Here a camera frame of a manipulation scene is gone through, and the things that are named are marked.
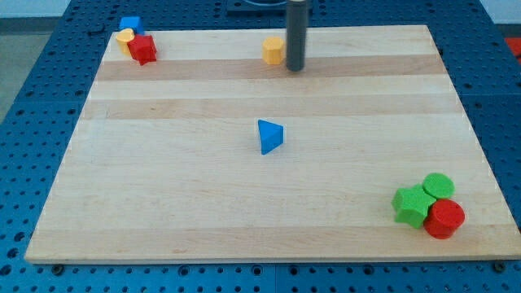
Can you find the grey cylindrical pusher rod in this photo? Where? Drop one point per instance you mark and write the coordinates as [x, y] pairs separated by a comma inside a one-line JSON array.
[[296, 30]]

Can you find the green star block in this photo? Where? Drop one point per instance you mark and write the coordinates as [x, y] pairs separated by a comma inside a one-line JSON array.
[[412, 205]]

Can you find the blue cube block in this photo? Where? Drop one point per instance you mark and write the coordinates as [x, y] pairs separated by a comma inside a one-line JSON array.
[[133, 22]]

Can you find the green cylinder block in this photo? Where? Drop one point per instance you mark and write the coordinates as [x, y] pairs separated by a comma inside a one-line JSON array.
[[438, 185]]

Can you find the red cylinder block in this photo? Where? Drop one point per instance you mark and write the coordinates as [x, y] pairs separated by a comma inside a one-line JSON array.
[[444, 218]]

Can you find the blue triangle block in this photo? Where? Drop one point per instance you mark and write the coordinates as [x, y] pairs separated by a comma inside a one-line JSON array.
[[271, 136]]

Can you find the red star block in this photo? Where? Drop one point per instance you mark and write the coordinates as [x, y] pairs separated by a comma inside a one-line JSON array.
[[142, 49]]

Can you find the yellow heart block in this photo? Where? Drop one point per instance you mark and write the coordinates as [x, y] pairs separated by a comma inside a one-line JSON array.
[[123, 38]]

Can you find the yellow hexagon block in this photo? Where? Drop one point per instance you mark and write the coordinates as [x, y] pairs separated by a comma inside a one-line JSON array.
[[273, 50]]

